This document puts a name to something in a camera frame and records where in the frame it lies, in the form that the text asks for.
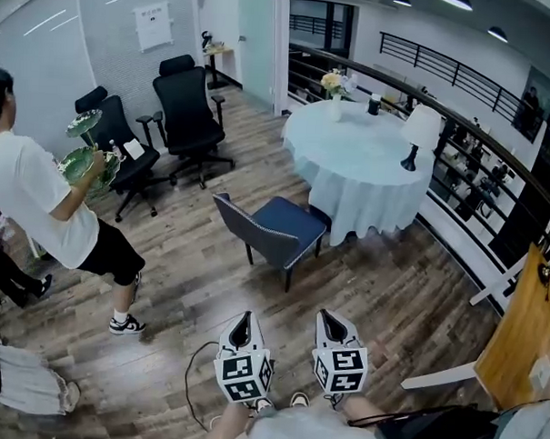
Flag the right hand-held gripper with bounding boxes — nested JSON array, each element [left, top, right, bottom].
[[311, 308, 372, 396]]

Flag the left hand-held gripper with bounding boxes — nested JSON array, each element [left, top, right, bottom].
[[211, 308, 277, 406]]

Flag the blue upholstered chair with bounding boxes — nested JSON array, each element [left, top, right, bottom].
[[207, 191, 335, 294]]

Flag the person's right forearm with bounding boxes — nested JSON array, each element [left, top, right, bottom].
[[341, 394, 382, 429]]

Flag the person's left forearm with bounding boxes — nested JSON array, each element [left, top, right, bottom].
[[201, 399, 253, 439]]

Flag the round table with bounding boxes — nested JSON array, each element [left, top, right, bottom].
[[276, 97, 440, 252]]

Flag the low black office chair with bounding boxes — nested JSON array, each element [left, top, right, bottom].
[[68, 85, 182, 227]]

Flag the tall black office chair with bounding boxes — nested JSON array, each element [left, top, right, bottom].
[[133, 52, 241, 191]]

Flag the person's white shirt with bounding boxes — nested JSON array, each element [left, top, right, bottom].
[[242, 403, 385, 439]]

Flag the black bag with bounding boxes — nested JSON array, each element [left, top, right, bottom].
[[374, 403, 500, 439]]

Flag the light blue floral tablecloth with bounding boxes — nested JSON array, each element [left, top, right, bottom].
[[276, 97, 440, 252]]

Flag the wooden desk white legs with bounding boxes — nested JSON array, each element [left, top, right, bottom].
[[401, 236, 550, 414]]

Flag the grey fabric bag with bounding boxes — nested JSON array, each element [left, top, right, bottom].
[[492, 398, 550, 439]]

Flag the white socket box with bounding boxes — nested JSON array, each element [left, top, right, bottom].
[[527, 354, 550, 391]]

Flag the white tissue box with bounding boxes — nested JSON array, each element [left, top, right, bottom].
[[122, 138, 144, 160]]

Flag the white shade black table lamp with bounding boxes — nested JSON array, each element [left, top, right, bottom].
[[397, 102, 444, 173]]

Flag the white vase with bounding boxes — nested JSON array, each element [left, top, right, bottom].
[[328, 94, 345, 124]]

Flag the green leaf-shaped tiered tray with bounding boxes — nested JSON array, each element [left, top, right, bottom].
[[57, 106, 122, 195]]

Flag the yellow and blue flower bouquet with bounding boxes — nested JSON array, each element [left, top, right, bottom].
[[319, 68, 361, 103]]

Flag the curved black railing wooden handrail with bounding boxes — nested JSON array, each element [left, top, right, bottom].
[[277, 42, 550, 318]]

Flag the small wooden standing desk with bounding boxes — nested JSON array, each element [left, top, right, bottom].
[[202, 45, 236, 91]]

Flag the frosted glass door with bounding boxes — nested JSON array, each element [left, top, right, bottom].
[[234, 0, 277, 110]]

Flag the black horizontal bar railing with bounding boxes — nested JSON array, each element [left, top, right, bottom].
[[375, 30, 533, 124]]

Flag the black framed window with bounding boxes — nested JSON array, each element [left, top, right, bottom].
[[287, 0, 358, 55]]

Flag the black floor cable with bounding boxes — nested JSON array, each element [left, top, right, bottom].
[[182, 340, 221, 434]]

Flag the wall picture of people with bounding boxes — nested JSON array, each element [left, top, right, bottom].
[[509, 65, 550, 145]]

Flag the white wall poster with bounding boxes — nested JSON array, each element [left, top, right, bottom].
[[130, 0, 176, 55]]

